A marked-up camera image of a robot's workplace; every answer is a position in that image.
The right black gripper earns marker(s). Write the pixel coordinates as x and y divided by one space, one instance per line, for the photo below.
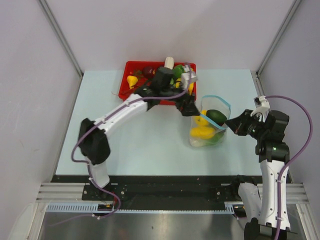
238 124

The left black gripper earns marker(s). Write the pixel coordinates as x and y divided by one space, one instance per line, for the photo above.
185 104

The yellow toy lemon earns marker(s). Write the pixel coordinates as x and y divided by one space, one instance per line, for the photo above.
200 121

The dark green toy avocado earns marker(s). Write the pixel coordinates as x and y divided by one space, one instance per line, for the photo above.
216 116

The clear zip top bag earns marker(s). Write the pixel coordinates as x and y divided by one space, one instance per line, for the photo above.
213 102

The yellow toy mango slice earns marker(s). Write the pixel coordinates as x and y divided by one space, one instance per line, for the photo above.
202 132

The green white toy cabbage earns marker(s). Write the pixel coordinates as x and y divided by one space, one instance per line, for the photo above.
197 142

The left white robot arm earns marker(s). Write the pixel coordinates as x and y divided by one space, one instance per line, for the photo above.
93 138

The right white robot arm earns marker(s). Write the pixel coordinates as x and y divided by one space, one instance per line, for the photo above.
266 211

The yellow toy banana bunch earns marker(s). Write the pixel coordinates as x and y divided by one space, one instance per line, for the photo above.
176 84

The green toy bell pepper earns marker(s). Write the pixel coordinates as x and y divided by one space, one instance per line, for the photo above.
178 70

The white toy radish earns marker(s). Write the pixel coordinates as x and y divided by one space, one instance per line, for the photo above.
169 62

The dark purple toy onion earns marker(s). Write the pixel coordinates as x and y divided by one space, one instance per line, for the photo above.
148 71

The red toy lobster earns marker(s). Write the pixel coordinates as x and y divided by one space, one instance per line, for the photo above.
140 83

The small toy cherry tomatoes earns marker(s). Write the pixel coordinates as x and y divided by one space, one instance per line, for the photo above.
137 73

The red plastic tray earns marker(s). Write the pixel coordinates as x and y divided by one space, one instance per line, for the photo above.
132 65

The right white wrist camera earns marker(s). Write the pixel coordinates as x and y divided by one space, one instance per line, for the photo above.
262 106

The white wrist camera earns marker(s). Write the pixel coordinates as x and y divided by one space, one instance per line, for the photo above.
262 106
188 78

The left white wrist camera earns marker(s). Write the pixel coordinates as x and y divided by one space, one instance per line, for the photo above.
188 78

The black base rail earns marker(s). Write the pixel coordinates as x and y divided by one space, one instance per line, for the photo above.
175 192

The white slotted cable duct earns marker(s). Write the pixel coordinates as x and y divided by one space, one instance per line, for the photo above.
106 208

